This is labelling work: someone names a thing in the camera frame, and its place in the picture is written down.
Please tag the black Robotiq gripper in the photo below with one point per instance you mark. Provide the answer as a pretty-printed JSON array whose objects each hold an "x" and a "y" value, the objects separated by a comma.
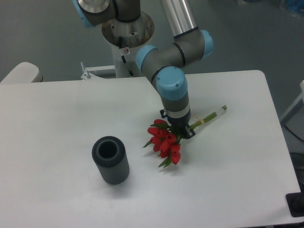
[{"x": 179, "y": 119}]

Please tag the red tulip bouquet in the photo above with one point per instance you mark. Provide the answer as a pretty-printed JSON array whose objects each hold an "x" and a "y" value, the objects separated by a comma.
[{"x": 166, "y": 138}]

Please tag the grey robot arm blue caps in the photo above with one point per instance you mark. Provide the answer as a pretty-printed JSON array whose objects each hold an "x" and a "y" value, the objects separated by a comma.
[{"x": 163, "y": 68}]

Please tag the dark grey ribbed vase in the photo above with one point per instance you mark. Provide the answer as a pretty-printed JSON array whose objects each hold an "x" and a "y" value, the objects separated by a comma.
[{"x": 110, "y": 157}]

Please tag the black device at table edge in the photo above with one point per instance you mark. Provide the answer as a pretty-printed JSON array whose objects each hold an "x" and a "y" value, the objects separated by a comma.
[{"x": 295, "y": 203}]

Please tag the beige chair seat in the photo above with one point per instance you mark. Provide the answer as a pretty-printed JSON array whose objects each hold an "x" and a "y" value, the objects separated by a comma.
[{"x": 24, "y": 72}]

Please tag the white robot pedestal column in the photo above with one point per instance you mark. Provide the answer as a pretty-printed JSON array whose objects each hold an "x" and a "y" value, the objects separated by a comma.
[{"x": 125, "y": 40}]

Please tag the white pedestal base frame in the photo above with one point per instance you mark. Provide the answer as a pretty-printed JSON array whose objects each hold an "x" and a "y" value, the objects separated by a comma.
[{"x": 92, "y": 73}]

